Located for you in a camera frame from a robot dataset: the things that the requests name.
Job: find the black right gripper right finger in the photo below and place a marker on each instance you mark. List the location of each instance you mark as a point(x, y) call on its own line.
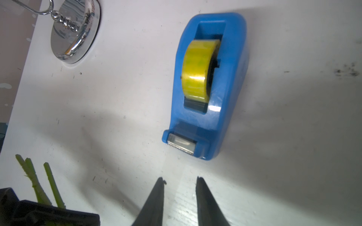
point(209, 212)

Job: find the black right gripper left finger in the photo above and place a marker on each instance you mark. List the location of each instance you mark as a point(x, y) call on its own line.
point(152, 211)

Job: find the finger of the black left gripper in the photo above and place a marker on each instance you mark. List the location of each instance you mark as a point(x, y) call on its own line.
point(15, 212)

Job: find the pink artificial flower bouquet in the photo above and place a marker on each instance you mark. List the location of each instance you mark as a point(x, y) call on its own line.
point(28, 167)

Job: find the blue tape dispenser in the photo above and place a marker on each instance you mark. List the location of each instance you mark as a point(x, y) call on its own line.
point(197, 128)

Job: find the yellow-green tape roll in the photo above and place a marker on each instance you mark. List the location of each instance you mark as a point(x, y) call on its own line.
point(198, 64)

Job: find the chrome wine glass rack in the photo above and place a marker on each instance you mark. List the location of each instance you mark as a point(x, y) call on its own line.
point(75, 27)

